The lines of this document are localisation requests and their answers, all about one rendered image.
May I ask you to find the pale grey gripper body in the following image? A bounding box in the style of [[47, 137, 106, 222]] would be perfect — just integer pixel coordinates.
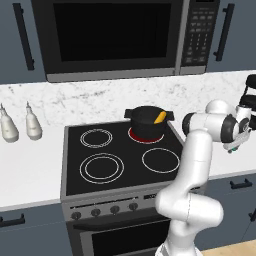
[[222, 130, 252, 155]]

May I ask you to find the yellow corn cob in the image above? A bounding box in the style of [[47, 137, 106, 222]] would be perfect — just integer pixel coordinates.
[[153, 110, 168, 125]]

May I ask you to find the black cooking pot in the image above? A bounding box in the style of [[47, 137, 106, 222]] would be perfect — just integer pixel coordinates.
[[123, 105, 177, 141]]

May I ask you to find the black small appliance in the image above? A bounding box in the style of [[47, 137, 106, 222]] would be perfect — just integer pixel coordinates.
[[238, 73, 256, 132]]

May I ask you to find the grey-blue drawer front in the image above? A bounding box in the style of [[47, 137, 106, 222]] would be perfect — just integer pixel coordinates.
[[203, 170, 256, 204], [0, 202, 74, 256]]

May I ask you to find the grey-blue cupboard door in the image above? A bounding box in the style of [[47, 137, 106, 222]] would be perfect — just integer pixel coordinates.
[[196, 196, 256, 252], [0, 0, 47, 85], [206, 0, 256, 73]]

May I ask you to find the black hob with oven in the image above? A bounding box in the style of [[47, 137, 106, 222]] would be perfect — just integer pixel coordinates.
[[59, 119, 208, 256]]

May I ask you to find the black oven door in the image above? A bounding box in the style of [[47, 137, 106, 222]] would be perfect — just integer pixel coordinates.
[[65, 213, 175, 256]]

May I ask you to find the black microwave oven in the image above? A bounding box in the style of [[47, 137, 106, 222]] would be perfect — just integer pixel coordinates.
[[31, 0, 221, 83]]

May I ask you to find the white bottle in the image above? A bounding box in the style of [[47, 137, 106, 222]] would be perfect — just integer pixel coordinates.
[[25, 101, 44, 141], [0, 102, 20, 144]]

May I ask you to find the black drawer handle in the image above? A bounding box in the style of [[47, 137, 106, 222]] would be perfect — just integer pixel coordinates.
[[229, 178, 254, 190], [0, 213, 27, 229]]

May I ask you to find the black cupboard door handle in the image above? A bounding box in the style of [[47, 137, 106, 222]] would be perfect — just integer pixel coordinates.
[[213, 3, 236, 63], [12, 2, 36, 72], [247, 207, 256, 223]]

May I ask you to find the dark oven door handle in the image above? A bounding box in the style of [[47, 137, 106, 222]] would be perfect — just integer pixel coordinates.
[[72, 213, 168, 232]]

